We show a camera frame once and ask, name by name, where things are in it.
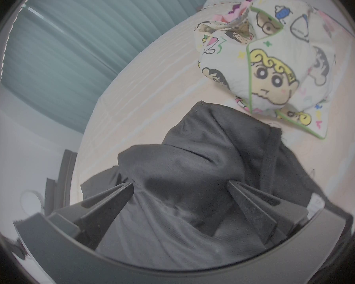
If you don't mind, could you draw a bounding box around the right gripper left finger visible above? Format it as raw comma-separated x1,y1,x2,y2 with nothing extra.
47,182,134,250

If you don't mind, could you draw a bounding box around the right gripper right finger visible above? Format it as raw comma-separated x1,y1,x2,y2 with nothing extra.
227,180,310,245

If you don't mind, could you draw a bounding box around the black T-shirt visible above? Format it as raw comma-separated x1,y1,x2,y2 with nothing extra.
80,101,354,270

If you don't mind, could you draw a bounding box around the bed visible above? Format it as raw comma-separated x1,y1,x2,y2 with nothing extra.
68,0,355,248

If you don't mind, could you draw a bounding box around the black chest of drawers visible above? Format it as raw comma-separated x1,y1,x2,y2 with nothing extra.
44,149,77,215

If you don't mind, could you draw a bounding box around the round white mirror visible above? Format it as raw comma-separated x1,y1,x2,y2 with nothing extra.
20,190,44,215

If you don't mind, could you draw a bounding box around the white printed pyjama garment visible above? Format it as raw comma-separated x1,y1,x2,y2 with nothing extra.
194,0,336,140

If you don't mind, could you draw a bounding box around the blue-green curtain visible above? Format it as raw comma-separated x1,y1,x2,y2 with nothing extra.
25,0,215,79
0,8,122,134

